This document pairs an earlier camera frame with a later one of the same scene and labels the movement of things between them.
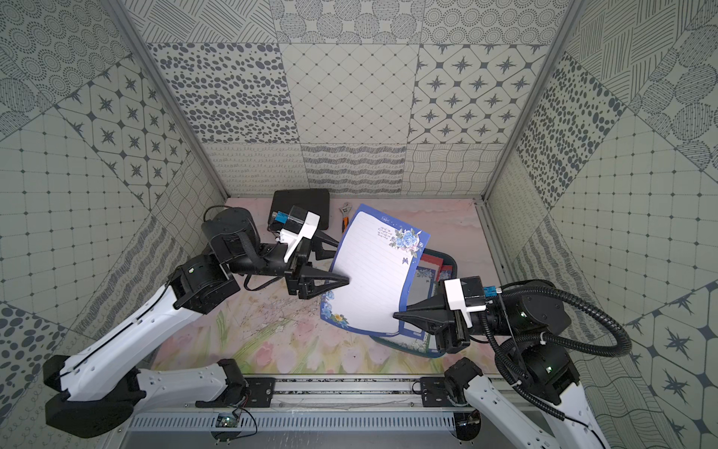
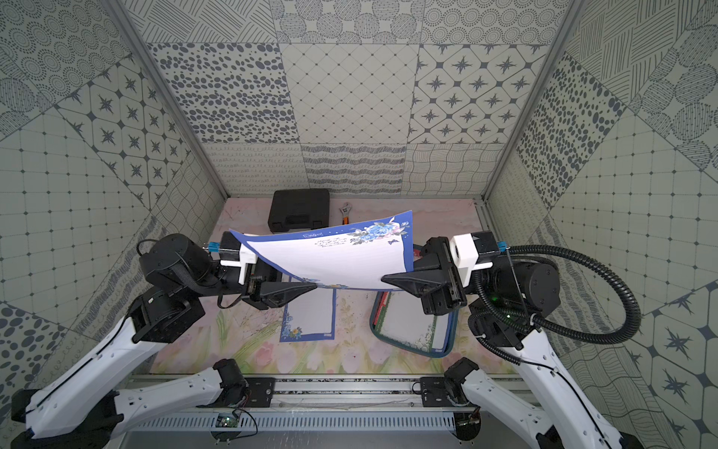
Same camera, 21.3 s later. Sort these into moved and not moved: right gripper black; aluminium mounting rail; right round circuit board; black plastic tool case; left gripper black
Moved: left gripper black; right gripper black
Not moved: right round circuit board; aluminium mounting rail; black plastic tool case
